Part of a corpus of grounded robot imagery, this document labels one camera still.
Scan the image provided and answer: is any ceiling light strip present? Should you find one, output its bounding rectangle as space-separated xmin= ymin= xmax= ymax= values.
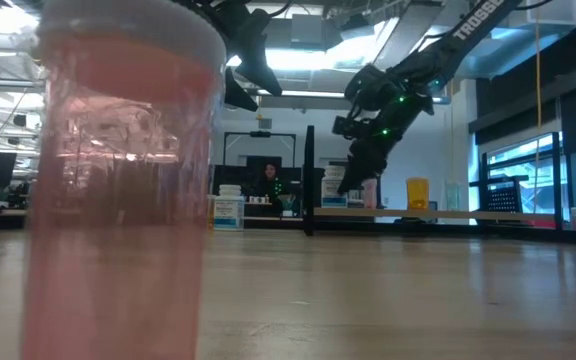
xmin=257 ymin=88 xmax=352 ymax=100

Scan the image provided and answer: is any grey ceiling box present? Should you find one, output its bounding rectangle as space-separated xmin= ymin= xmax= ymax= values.
xmin=290 ymin=13 xmax=327 ymax=50

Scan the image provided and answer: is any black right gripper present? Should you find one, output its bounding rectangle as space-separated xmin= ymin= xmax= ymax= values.
xmin=331 ymin=94 xmax=435 ymax=196

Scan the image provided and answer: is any small green pill bottle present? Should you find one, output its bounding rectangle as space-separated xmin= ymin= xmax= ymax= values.
xmin=443 ymin=182 xmax=462 ymax=212

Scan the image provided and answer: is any black table rail frame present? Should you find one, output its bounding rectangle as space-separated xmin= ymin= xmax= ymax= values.
xmin=272 ymin=218 xmax=576 ymax=247

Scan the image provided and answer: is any small pink pill bottle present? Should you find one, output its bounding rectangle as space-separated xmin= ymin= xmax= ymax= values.
xmin=361 ymin=177 xmax=380 ymax=210

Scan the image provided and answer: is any person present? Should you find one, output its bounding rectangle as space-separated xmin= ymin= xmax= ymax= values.
xmin=257 ymin=160 xmax=289 ymax=211

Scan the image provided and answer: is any black background rig frame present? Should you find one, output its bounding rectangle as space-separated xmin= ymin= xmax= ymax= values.
xmin=223 ymin=130 xmax=298 ymax=169

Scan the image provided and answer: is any white melatonin bottle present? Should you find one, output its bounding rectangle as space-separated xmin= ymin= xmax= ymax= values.
xmin=320 ymin=164 xmax=348 ymax=209
xmin=213 ymin=183 xmax=246 ymax=232

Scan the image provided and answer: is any black perforated rack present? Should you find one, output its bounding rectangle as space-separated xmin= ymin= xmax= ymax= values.
xmin=469 ymin=174 xmax=531 ymax=214

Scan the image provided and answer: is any pink pill bottle white cap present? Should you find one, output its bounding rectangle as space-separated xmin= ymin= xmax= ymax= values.
xmin=20 ymin=0 xmax=227 ymax=360

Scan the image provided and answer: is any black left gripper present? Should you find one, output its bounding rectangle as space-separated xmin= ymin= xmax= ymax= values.
xmin=211 ymin=0 xmax=284 ymax=113

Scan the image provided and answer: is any wooden shelf with black frame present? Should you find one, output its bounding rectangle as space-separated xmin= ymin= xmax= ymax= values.
xmin=303 ymin=124 xmax=564 ymax=237

